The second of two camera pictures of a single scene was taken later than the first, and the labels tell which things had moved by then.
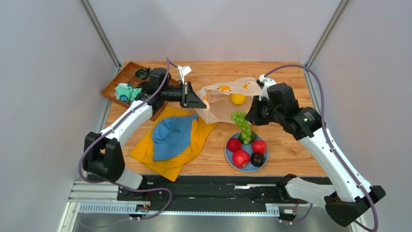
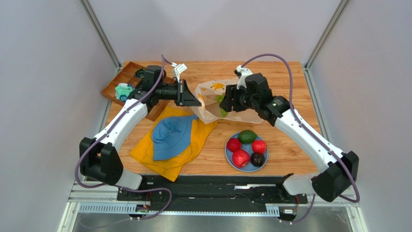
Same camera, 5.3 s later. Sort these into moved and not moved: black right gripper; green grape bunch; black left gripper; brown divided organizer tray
Moved: green grape bunch; black right gripper
Not moved: black left gripper; brown divided organizer tray
